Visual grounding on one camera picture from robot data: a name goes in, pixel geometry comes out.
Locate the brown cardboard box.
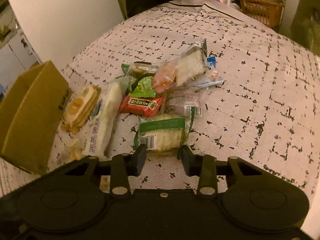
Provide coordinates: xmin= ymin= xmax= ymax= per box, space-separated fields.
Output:
xmin=1 ymin=61 xmax=72 ymax=175

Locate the white patterned bed cover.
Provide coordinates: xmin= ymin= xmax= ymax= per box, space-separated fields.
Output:
xmin=0 ymin=0 xmax=320 ymax=201

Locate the white kitchen cabinet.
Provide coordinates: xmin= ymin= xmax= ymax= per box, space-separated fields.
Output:
xmin=1 ymin=29 xmax=38 ymax=100

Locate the green label cracker pack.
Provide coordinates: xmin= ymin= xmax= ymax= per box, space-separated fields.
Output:
xmin=134 ymin=114 xmax=194 ymax=154

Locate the green snack packet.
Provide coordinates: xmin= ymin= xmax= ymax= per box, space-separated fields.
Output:
xmin=130 ymin=76 xmax=156 ymax=98

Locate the purple label snack pack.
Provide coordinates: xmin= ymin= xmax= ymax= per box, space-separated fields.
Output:
xmin=164 ymin=87 xmax=203 ymax=116

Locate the red snack packet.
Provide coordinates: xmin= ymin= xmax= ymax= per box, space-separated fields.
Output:
xmin=119 ymin=94 xmax=163 ymax=117

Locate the blue plum candy packet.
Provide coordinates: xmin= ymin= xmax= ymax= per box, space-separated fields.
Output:
xmin=191 ymin=56 xmax=225 ymax=88

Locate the white Runfu cake pack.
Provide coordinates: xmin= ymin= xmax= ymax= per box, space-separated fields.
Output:
xmin=82 ymin=77 xmax=129 ymax=160

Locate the clear white cake pack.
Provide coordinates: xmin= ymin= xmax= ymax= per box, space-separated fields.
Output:
xmin=175 ymin=39 xmax=207 ymax=87

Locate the orange plastic basket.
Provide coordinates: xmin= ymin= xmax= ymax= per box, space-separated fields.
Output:
xmin=239 ymin=0 xmax=284 ymax=28

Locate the clear bag orange snack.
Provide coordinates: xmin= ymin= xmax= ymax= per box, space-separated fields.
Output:
xmin=151 ymin=62 xmax=176 ymax=94

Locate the orange label rice cake pack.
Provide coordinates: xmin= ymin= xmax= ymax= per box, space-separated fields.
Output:
xmin=61 ymin=85 xmax=101 ymax=134

